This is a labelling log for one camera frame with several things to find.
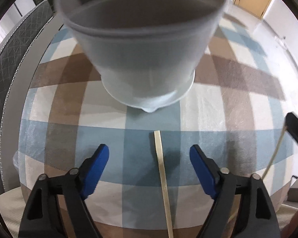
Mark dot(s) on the grey bed frame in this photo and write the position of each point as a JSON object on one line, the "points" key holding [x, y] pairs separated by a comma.
{"points": [[27, 62]]}

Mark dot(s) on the grey white utensil holder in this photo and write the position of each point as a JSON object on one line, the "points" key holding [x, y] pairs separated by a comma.
{"points": [[144, 54]]}

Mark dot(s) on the checked tablecloth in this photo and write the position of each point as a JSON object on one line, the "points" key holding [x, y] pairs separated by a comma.
{"points": [[213, 133]]}

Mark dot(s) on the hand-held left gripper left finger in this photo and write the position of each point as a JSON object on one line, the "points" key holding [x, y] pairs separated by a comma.
{"points": [[94, 171]]}

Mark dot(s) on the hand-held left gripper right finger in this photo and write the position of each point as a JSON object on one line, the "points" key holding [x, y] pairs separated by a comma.
{"points": [[203, 171]]}

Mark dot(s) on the grey quilted mattress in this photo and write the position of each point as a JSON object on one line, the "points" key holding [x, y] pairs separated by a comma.
{"points": [[5, 62]]}

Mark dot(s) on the single wooden chopstick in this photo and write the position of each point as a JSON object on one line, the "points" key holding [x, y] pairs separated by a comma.
{"points": [[275, 151], [162, 168]]}

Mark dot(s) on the beige woven cushion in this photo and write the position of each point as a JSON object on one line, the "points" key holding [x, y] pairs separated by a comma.
{"points": [[7, 213]]}

